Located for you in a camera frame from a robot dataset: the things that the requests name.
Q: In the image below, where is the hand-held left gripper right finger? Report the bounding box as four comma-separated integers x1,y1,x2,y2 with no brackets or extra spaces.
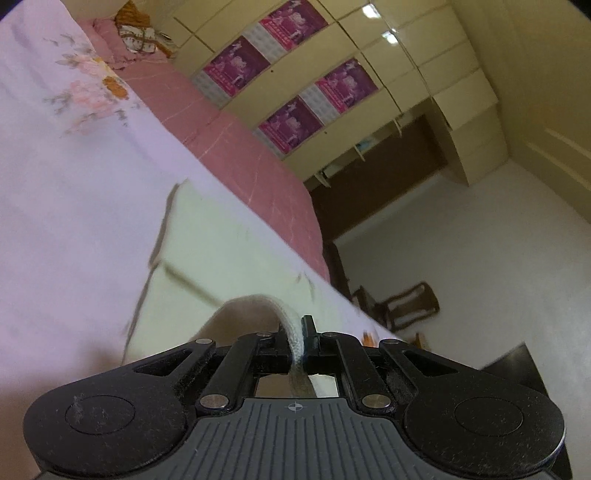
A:
300,315,469,411

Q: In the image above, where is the cream built-in wardrobe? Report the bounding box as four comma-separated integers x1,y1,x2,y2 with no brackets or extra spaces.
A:
148,0,509,186

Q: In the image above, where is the lilac floral bed sheet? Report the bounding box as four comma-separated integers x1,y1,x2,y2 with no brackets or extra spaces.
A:
0,0,409,464

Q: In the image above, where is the dark wooden chair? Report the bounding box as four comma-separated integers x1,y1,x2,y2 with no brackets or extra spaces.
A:
351,281,441,331

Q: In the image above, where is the pale green knit sweater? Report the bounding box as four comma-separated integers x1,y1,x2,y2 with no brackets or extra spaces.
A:
121,179,342,398

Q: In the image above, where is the pink checked bed cover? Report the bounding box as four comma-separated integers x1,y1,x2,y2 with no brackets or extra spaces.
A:
78,16,334,284

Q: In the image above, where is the purple calendar poster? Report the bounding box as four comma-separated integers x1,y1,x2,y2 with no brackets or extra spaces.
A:
254,96,325,160
240,0,331,61
298,58,380,125
191,36,273,110

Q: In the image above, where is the dark wooden door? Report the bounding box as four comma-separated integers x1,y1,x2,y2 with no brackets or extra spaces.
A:
307,113,455,241

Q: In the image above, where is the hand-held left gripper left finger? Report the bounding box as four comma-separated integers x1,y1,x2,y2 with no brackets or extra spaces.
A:
122,325,296,411

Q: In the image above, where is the cream corner shelf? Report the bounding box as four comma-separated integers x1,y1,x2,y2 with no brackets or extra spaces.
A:
316,115,402,188

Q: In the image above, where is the orange patterned cloth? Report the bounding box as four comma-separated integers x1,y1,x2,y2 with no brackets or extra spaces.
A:
115,0,151,28

